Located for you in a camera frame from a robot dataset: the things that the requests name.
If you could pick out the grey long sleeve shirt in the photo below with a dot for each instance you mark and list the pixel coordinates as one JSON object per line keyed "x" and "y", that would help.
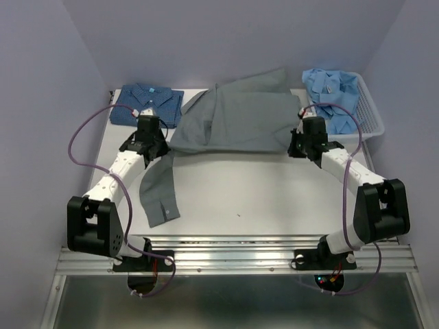
{"x": 255, "y": 114}

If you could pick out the blue checked folded shirt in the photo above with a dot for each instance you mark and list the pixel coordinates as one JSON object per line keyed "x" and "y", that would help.
{"x": 166, "y": 102}

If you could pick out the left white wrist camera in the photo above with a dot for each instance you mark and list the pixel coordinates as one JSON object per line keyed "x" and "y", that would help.
{"x": 145, "y": 112}

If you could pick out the light blue shirt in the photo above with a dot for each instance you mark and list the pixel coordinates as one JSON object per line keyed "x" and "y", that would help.
{"x": 339, "y": 92}

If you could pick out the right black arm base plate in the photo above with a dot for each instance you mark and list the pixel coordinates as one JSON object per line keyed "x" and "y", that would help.
{"x": 320, "y": 258}

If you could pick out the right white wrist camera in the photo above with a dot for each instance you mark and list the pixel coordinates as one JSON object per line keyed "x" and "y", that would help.
{"x": 301, "y": 114}

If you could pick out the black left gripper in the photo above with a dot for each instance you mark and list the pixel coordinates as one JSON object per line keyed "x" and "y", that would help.
{"x": 163, "y": 148}

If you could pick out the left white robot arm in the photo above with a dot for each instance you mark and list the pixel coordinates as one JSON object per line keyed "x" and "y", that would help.
{"x": 98, "y": 222}

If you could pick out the aluminium front rail frame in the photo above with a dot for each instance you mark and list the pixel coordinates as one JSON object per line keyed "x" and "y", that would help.
{"x": 234, "y": 268}

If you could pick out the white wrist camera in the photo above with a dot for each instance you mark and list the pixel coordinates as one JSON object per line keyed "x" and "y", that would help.
{"x": 145, "y": 112}
{"x": 301, "y": 114}

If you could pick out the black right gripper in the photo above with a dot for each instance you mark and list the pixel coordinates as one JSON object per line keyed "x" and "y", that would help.
{"x": 293, "y": 151}

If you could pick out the white plastic laundry basket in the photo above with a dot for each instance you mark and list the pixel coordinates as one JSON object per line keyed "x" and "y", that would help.
{"x": 370, "y": 120}

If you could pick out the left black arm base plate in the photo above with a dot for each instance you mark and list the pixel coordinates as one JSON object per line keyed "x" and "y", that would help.
{"x": 126, "y": 264}

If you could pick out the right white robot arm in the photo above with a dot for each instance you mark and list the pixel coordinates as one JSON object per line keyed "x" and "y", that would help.
{"x": 381, "y": 209}

